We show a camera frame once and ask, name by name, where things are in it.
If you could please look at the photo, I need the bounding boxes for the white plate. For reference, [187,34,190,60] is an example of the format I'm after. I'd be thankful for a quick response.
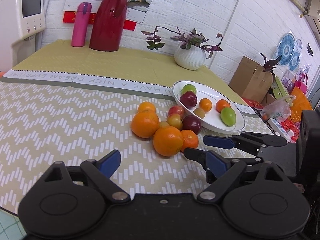
[172,80,245,133]

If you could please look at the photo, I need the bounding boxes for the flat red box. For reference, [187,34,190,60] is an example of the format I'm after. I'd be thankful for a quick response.
[241,97,264,110]

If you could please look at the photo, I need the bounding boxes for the small cardboard box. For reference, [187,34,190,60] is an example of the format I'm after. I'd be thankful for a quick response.
[261,92,277,105]

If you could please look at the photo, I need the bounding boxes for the red thermos jug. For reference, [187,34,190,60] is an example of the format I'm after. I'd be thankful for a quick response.
[89,0,129,52]

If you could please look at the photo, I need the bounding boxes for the dark purple plant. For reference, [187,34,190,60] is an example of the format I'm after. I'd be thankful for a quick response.
[259,52,282,77]

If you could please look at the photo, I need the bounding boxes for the dark red apple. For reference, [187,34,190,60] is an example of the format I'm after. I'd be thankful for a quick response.
[180,91,198,109]
[182,115,202,135]

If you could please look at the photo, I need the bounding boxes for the elongated green apple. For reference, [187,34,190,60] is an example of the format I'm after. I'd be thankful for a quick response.
[220,107,237,127]

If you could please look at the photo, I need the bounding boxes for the round green apple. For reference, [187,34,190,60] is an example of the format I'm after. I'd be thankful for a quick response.
[182,84,197,96]

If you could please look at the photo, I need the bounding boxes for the orange bag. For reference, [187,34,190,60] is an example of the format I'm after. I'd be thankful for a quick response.
[290,86,313,112]

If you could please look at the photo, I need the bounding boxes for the white dispenser with screen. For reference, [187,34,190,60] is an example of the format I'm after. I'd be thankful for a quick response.
[0,0,52,73]

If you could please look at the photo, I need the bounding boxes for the purple plant in white pot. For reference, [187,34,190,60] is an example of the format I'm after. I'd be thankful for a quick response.
[141,26,223,70]

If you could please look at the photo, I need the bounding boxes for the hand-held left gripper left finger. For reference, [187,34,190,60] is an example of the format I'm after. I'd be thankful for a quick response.
[37,149,131,204]

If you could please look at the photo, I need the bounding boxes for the large blue wall plate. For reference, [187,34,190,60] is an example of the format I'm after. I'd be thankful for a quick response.
[278,31,295,67]

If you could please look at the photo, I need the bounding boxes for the large orange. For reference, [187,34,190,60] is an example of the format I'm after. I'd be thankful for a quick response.
[131,111,160,138]
[153,126,184,157]

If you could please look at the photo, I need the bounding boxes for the small brownish yellow fruit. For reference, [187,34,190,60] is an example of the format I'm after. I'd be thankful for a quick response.
[193,107,206,119]

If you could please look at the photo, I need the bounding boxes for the clear plastic bag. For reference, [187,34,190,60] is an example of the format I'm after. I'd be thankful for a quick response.
[260,95,295,122]

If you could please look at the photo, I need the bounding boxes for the tangerine with green stem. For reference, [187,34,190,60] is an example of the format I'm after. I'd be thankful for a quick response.
[216,99,231,113]

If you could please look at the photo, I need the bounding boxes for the medium orange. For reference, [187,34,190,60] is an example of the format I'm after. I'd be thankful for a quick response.
[137,101,157,113]

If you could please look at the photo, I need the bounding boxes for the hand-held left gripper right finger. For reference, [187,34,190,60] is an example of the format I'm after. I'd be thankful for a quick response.
[197,151,288,204]

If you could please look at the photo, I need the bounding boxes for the red patterned packets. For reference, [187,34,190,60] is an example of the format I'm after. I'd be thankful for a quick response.
[280,115,303,143]

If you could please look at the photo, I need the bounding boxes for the pink gift bag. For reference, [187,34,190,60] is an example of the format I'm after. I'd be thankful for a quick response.
[296,71,308,93]

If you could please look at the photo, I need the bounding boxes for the large cardboard box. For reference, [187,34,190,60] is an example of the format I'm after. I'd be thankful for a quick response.
[229,56,274,103]

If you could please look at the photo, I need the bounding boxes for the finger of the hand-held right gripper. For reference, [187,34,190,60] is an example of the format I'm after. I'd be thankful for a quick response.
[184,147,218,183]
[203,131,287,157]

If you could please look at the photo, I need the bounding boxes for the medium blue wall plate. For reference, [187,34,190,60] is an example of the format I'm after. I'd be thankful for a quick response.
[290,51,301,71]

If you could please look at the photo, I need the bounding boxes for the green yellow box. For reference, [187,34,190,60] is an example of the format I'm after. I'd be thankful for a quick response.
[271,76,288,100]

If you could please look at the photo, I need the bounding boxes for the beige wall-mounted unit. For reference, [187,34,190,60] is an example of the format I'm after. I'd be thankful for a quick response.
[299,0,320,18]

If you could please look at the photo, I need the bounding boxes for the white wall conduit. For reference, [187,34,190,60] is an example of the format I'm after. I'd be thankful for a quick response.
[207,0,250,69]

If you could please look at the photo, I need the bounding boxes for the pink bottle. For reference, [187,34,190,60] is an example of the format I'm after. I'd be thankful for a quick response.
[71,2,92,47]

